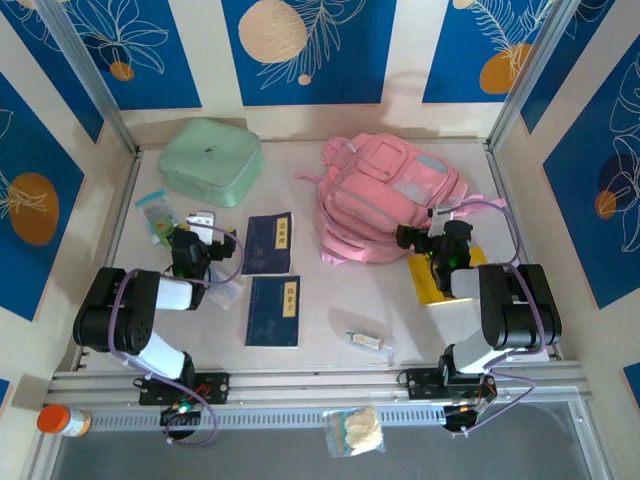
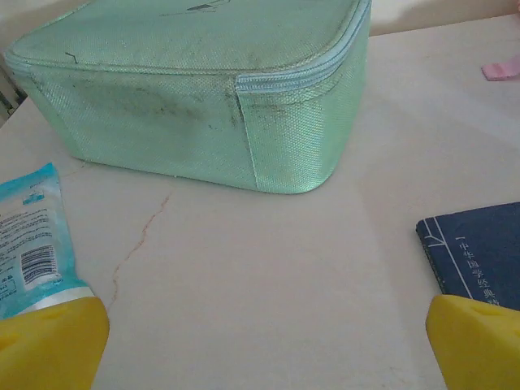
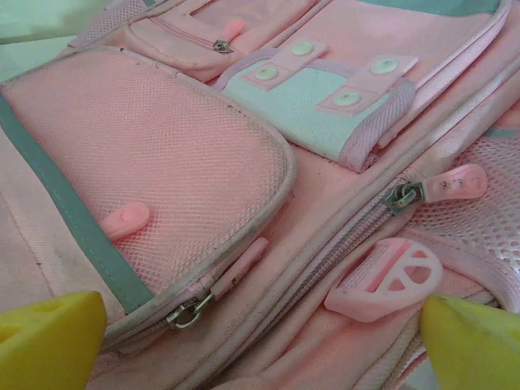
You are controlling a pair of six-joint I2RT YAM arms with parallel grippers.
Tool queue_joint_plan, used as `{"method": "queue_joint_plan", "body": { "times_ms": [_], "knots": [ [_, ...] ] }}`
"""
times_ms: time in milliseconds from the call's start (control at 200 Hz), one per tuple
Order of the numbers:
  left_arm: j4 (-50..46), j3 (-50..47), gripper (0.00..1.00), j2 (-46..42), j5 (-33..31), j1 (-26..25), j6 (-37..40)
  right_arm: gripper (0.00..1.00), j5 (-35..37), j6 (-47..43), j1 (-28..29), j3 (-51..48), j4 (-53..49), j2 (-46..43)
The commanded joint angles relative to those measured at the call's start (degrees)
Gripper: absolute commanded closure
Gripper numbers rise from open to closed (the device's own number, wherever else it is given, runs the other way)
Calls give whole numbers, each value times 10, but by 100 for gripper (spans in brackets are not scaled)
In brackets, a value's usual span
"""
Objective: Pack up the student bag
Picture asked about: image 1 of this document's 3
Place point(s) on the blue book three-character yellow label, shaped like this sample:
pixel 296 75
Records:
pixel 260 250

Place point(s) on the clear ruler set pouch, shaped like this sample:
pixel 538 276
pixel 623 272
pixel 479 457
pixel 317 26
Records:
pixel 227 295

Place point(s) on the pink student backpack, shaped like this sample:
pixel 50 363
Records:
pixel 370 200

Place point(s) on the yellow paper booklet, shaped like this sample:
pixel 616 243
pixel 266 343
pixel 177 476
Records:
pixel 425 290

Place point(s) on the blue book white title label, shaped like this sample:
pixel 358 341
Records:
pixel 270 315

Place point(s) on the small clear tube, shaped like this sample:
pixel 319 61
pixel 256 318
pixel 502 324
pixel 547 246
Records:
pixel 367 341

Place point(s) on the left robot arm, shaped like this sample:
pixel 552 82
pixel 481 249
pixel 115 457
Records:
pixel 115 320

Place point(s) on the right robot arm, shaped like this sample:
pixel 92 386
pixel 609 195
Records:
pixel 520 310

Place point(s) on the green toy blister pack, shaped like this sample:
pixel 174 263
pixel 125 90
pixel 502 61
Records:
pixel 152 205

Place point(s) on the clear bag of white pieces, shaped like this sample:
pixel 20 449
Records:
pixel 357 430

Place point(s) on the small green stationery item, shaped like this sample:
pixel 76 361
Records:
pixel 162 234

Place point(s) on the mint green zip pouch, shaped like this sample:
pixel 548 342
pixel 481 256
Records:
pixel 210 160

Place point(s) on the black controller board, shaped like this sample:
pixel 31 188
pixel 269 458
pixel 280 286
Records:
pixel 170 416
pixel 452 420

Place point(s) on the orange-lid bottle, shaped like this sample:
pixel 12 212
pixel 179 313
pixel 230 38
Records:
pixel 62 421

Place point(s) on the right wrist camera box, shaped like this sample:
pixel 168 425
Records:
pixel 440 216

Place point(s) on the aluminium side rail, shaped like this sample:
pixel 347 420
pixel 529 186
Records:
pixel 112 250
pixel 500 175

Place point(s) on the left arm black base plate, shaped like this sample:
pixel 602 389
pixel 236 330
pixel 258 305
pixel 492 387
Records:
pixel 215 387

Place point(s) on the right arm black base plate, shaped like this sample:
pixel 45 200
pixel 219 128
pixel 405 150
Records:
pixel 417 382

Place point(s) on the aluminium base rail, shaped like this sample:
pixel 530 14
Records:
pixel 310 382

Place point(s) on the aluminium frame post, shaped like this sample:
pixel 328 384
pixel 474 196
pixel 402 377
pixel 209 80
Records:
pixel 88 70
pixel 532 70

